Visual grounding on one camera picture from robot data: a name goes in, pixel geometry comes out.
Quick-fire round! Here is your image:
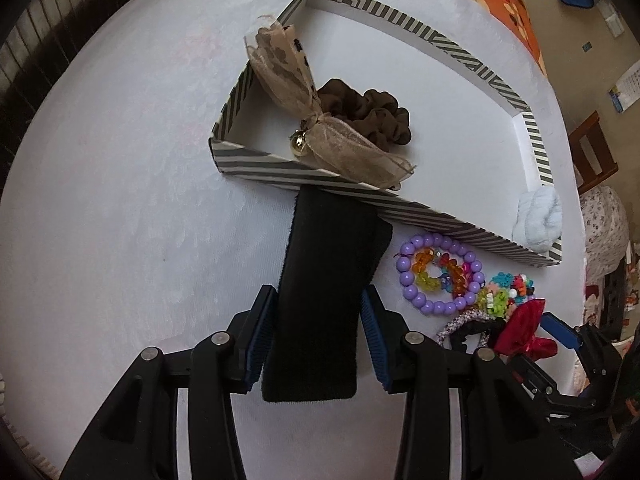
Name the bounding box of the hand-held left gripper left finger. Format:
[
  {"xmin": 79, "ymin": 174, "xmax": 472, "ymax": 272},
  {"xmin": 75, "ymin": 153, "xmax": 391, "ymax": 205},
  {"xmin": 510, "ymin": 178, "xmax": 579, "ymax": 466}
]
[{"xmin": 60, "ymin": 284, "xmax": 278, "ymax": 480}]

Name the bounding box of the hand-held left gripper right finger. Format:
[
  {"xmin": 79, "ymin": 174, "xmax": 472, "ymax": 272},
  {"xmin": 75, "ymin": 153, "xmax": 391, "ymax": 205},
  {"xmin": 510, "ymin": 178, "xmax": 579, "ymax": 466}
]
[{"xmin": 361, "ymin": 284, "xmax": 583, "ymax": 480}]

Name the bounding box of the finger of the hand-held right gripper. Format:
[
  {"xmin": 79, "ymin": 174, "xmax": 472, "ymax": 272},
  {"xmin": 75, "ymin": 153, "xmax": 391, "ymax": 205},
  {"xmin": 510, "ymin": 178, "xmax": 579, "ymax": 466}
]
[
  {"xmin": 507, "ymin": 354, "xmax": 561, "ymax": 406},
  {"xmin": 541, "ymin": 311, "xmax": 601, "ymax": 361}
]

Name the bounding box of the red bow hair tie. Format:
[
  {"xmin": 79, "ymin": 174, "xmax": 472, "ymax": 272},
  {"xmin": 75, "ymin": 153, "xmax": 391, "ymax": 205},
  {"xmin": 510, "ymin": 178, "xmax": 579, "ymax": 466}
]
[{"xmin": 492, "ymin": 299, "xmax": 558, "ymax": 361}]

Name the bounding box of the green turquoise bead bracelet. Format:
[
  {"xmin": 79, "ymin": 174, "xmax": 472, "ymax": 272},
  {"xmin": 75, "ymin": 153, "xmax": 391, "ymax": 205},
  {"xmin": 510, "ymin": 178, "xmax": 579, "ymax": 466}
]
[{"xmin": 477, "ymin": 271, "xmax": 538, "ymax": 318}]

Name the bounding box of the black scrunchie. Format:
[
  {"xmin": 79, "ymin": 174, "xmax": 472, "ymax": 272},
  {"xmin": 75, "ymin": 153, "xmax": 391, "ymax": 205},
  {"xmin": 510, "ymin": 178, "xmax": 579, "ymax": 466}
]
[{"xmin": 447, "ymin": 317, "xmax": 508, "ymax": 353}]

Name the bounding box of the purple bead bracelet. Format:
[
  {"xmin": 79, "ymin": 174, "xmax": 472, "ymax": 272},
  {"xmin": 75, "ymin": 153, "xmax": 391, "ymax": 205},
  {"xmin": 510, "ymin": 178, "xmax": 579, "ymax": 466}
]
[{"xmin": 395, "ymin": 232, "xmax": 486, "ymax": 317}]

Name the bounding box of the black fabric headband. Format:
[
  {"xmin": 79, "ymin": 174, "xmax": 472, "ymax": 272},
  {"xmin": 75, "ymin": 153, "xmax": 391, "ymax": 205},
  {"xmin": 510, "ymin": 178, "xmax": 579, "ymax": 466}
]
[{"xmin": 262, "ymin": 191, "xmax": 393, "ymax": 403}]

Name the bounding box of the silver braided hair tie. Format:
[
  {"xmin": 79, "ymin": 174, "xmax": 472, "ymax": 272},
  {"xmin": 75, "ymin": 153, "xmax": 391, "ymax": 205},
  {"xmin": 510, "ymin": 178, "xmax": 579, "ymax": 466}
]
[{"xmin": 436, "ymin": 308, "xmax": 501, "ymax": 348}]

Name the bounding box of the multicolour crystal bead bracelet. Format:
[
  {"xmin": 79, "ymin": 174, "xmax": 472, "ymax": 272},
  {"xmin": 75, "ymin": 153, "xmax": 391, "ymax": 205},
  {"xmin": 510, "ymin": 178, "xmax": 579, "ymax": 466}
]
[{"xmin": 412, "ymin": 246, "xmax": 473, "ymax": 295}]

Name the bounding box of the striped cardboard box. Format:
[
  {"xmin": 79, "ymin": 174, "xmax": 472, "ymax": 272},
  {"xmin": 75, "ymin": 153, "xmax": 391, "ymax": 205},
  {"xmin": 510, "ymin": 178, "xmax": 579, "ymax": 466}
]
[{"xmin": 207, "ymin": 0, "xmax": 563, "ymax": 267}]

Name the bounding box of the light blue fluffy headband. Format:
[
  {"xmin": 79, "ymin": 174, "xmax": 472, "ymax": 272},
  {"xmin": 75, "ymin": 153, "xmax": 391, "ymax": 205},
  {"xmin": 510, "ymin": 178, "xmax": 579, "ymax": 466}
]
[{"xmin": 512, "ymin": 187, "xmax": 563, "ymax": 253}]

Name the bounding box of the floral patterned cloth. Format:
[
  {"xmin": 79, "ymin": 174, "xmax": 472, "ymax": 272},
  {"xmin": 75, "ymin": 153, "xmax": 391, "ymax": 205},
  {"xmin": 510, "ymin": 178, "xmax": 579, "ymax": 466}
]
[{"xmin": 580, "ymin": 185, "xmax": 631, "ymax": 286}]

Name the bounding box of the wooden chair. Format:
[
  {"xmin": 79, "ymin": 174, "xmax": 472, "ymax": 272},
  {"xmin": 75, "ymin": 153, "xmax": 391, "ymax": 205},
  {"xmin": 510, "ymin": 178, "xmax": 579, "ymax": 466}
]
[{"xmin": 569, "ymin": 110, "xmax": 620, "ymax": 196}]

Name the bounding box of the brown scrunchie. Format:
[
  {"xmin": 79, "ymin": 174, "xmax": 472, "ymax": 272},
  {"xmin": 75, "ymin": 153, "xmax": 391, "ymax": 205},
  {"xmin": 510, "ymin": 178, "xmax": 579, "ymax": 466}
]
[{"xmin": 317, "ymin": 78, "xmax": 413, "ymax": 151}]

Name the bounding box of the orange printed blanket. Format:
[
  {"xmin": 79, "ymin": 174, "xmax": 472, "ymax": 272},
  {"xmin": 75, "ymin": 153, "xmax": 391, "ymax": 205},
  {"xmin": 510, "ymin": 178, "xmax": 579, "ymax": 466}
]
[{"xmin": 405, "ymin": 0, "xmax": 548, "ymax": 78}]

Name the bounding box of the wooden slatted shutter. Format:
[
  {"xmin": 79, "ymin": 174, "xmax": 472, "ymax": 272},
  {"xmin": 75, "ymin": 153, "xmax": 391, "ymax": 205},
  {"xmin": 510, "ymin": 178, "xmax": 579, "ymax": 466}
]
[{"xmin": 0, "ymin": 0, "xmax": 136, "ymax": 181}]

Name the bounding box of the wall calendar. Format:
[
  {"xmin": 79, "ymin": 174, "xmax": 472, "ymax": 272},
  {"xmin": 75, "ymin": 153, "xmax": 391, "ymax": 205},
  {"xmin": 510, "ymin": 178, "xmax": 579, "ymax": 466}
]
[{"xmin": 607, "ymin": 60, "xmax": 640, "ymax": 113}]

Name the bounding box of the beige bow hair tie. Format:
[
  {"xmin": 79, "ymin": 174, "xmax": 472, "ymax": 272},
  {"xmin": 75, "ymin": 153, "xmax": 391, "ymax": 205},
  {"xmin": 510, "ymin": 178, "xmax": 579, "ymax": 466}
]
[{"xmin": 244, "ymin": 14, "xmax": 417, "ymax": 192}]

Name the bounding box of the white wall switch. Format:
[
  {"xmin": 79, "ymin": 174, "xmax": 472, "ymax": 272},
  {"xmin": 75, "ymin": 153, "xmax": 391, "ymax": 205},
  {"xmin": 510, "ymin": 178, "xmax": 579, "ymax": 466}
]
[{"xmin": 602, "ymin": 2, "xmax": 626, "ymax": 38}]

